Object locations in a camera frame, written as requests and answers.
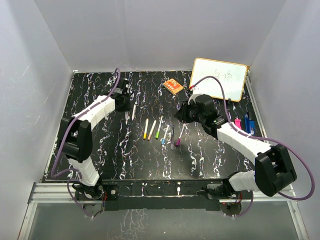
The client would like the green cap marker pen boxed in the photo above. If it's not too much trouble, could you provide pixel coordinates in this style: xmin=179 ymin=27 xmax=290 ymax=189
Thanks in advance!
xmin=131 ymin=104 xmax=137 ymax=121

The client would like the orange cap marker pen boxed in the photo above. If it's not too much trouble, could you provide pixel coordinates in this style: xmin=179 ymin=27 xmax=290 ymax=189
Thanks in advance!
xmin=143 ymin=118 xmax=149 ymax=140

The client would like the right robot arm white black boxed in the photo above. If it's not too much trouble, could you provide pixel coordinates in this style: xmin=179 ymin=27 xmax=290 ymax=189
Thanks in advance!
xmin=174 ymin=94 xmax=297 ymax=199

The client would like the pink highlighter pen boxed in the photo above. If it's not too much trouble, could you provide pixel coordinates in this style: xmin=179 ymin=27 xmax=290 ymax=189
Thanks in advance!
xmin=234 ymin=118 xmax=242 ymax=130

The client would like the dark purple thin pen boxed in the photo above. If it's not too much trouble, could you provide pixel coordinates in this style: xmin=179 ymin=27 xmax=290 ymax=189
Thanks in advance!
xmin=170 ymin=124 xmax=175 ymax=150

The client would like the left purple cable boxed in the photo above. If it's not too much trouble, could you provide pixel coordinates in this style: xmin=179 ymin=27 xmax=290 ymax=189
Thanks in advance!
xmin=51 ymin=67 xmax=121 ymax=178

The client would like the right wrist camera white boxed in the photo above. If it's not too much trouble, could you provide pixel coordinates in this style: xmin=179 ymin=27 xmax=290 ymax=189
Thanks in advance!
xmin=187 ymin=86 xmax=200 ymax=105

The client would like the white board yellow frame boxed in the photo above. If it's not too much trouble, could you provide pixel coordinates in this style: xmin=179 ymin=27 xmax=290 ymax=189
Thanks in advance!
xmin=189 ymin=57 xmax=248 ymax=102

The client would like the peach cap marker pen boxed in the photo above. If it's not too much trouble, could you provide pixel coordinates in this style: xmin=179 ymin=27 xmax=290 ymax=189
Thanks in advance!
xmin=147 ymin=120 xmax=157 ymax=141

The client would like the orange spiral notebook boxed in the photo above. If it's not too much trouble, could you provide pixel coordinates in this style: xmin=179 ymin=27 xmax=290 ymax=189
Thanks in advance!
xmin=163 ymin=78 xmax=184 ymax=95

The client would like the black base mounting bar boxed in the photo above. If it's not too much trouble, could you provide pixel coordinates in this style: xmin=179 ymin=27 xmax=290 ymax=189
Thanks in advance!
xmin=72 ymin=179 xmax=253 ymax=215

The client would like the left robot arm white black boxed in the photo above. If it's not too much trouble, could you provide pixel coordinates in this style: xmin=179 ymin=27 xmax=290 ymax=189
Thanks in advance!
xmin=56 ymin=79 xmax=131 ymax=200

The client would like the magenta cap marker pen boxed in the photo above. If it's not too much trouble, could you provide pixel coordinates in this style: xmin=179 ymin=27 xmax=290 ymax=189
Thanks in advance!
xmin=176 ymin=123 xmax=186 ymax=146

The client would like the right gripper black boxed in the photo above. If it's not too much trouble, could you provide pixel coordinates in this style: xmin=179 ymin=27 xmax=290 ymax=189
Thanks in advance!
xmin=175 ymin=99 xmax=206 ymax=124

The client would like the blue eraser tool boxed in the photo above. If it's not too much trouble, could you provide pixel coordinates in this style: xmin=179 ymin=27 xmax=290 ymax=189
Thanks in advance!
xmin=244 ymin=112 xmax=255 ymax=136

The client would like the lime cap marker pen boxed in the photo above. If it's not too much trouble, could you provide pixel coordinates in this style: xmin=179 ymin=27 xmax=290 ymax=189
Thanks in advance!
xmin=155 ymin=115 xmax=163 ymax=140

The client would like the light blue cap marker pen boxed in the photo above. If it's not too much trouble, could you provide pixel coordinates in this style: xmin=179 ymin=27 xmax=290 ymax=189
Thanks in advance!
xmin=161 ymin=124 xmax=170 ymax=145

